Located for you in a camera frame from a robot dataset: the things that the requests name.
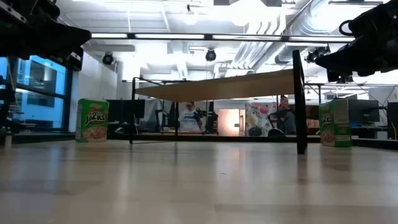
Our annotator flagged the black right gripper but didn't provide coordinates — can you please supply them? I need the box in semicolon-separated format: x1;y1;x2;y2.
315;0;398;77

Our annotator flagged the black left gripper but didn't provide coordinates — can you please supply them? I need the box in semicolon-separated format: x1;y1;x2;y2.
0;0;93;60

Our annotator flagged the green Apple Jacks cereal box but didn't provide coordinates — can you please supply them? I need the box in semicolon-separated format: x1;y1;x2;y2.
318;98;353;148
75;98;109;143

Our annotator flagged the wooden shelf with black legs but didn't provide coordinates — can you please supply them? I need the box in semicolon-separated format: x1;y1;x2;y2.
129;49;308;155

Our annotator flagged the black computer monitor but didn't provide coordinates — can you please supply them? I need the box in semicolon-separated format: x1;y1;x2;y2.
348;98;381;123
387;101;398;140
108;99;146;124

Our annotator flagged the black framed glass window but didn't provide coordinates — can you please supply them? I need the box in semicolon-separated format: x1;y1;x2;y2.
0;54;74;131

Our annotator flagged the person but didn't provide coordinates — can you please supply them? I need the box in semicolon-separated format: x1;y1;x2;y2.
178;101;202;134
272;95;297;136

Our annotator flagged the small white cylinder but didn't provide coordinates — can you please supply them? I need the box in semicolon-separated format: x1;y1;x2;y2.
3;130;13;149

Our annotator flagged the colourful printed poster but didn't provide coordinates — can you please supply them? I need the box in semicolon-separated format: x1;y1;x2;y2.
244;101;278;137

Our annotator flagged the black overhead light bar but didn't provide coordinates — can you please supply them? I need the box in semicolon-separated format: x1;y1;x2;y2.
90;32;356;44

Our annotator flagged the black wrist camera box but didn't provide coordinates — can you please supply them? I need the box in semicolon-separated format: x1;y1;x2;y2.
326;68;354;83
66;46;84;71

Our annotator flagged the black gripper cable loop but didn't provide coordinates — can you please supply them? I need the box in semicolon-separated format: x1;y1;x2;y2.
338;19;354;37

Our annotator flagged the silver ceiling air duct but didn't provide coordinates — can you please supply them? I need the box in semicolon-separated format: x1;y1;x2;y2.
231;0;355;71

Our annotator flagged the black aluminium table frame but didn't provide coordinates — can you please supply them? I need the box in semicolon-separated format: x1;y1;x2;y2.
0;132;398;151

